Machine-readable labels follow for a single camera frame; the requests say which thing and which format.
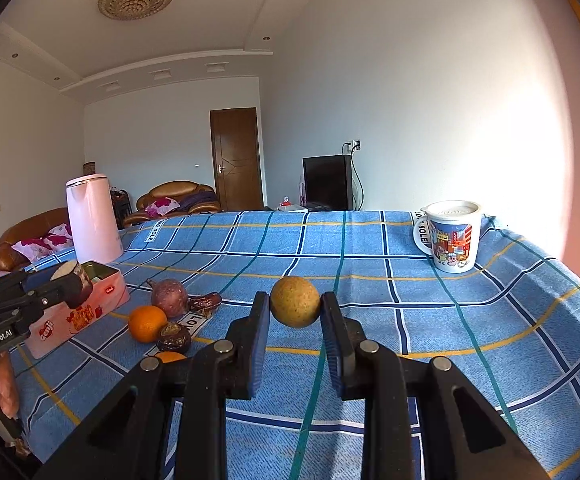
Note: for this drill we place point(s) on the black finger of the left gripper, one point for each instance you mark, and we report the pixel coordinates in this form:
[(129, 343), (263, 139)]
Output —
[(26, 287), (28, 312)]

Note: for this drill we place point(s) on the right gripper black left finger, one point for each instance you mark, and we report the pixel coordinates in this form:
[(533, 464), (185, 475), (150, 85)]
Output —
[(126, 435)]

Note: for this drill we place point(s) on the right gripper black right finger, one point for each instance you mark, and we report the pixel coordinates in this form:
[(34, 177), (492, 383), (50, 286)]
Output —
[(462, 435)]

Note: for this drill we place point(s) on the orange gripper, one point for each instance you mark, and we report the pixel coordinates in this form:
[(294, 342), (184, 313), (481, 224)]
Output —
[(169, 357)]

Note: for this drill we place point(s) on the large orange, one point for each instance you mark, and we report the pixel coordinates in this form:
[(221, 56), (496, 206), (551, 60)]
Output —
[(145, 323)]

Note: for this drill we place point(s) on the purple round fruit with stem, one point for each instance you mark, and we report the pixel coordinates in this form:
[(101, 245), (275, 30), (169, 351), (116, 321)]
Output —
[(170, 296)]

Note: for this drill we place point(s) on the green-brown round kiwi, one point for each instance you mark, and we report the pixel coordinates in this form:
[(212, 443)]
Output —
[(294, 302)]

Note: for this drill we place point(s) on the pink tin box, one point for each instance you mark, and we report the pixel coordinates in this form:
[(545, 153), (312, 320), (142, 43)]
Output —
[(105, 290)]

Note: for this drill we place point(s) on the white pink floral cushion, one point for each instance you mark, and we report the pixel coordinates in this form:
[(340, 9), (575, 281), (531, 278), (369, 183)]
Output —
[(33, 249)]

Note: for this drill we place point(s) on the brown leather sofa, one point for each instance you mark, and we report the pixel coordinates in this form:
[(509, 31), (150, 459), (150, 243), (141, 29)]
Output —
[(35, 226)]

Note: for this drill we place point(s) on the pink electric kettle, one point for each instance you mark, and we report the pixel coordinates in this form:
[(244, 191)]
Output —
[(92, 221)]

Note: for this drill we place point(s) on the pink floral cushion on armchair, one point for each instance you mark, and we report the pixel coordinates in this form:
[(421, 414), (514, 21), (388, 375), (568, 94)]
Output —
[(161, 207)]

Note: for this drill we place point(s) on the brown leather armchair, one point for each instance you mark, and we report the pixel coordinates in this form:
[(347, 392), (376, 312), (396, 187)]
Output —
[(174, 199)]

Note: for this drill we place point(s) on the colourful printed white mug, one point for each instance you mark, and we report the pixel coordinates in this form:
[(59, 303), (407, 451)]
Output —
[(449, 233)]

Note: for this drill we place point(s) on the dark brown interior door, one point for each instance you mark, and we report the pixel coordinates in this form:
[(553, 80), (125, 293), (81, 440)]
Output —
[(237, 168)]

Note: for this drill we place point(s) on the low television stand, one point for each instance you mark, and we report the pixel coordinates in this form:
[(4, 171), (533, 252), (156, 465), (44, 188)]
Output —
[(292, 208)]

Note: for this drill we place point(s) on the black television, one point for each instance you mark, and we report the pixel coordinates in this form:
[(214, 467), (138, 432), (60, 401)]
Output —
[(328, 181)]

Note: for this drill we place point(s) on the white wall socket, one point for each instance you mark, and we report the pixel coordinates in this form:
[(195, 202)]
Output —
[(354, 145)]

